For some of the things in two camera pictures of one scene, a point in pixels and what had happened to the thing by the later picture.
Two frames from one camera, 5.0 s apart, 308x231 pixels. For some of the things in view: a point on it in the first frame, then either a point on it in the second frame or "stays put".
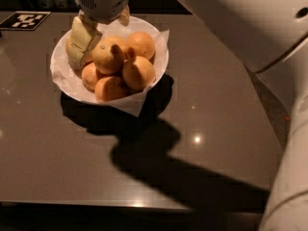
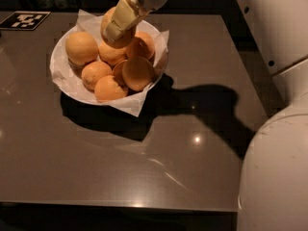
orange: (139, 74) stays put
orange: (89, 76) stays put
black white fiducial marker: (28, 20) stays put
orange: (103, 58) → (121, 42)
